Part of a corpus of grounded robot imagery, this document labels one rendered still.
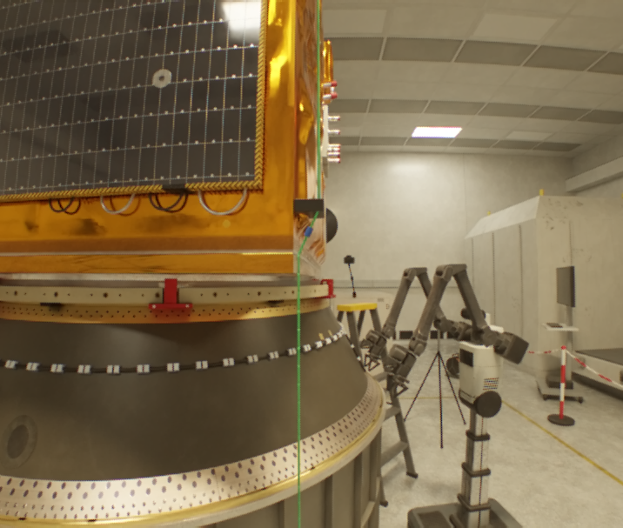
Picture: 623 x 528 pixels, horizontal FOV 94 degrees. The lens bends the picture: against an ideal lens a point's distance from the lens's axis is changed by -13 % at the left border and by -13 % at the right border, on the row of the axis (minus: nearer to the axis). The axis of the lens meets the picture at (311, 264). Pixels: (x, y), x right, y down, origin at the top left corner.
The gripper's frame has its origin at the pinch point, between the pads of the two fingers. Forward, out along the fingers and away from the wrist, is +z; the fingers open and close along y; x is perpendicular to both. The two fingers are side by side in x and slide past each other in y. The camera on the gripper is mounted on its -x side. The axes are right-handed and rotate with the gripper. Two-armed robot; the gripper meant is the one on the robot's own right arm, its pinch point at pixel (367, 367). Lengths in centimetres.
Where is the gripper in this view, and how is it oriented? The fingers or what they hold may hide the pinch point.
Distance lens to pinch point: 207.6
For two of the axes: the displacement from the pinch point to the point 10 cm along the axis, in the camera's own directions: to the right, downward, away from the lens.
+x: 8.6, 5.0, 0.5
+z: -5.0, 8.6, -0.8
